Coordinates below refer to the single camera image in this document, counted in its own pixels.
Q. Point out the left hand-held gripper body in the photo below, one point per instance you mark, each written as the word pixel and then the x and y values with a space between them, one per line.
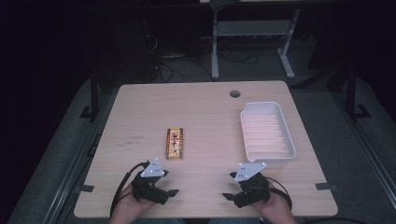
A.
pixel 148 189

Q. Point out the grey metal floor rail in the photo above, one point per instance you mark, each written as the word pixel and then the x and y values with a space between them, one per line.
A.
pixel 364 146
pixel 70 174

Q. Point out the orange snack packet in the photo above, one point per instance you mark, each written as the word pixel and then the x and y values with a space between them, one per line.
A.
pixel 174 143

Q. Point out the black metal stand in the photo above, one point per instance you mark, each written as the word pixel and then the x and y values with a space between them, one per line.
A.
pixel 351 93
pixel 94 99

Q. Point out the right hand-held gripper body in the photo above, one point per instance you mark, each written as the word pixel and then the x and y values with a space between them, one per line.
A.
pixel 253 189

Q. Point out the person's right hand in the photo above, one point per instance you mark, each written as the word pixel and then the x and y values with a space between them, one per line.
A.
pixel 278 205

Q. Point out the white power strip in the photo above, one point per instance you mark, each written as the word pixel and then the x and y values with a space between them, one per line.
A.
pixel 172 56

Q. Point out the black table edge bracket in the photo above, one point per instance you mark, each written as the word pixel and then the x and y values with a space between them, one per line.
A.
pixel 323 186
pixel 84 188

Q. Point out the white plastic basket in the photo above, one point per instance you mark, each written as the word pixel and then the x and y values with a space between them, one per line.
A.
pixel 267 133

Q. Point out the person's left hand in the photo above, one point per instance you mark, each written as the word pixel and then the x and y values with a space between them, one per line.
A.
pixel 132 206

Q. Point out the white metal desk frame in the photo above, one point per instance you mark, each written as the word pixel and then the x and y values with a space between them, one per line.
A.
pixel 252 28

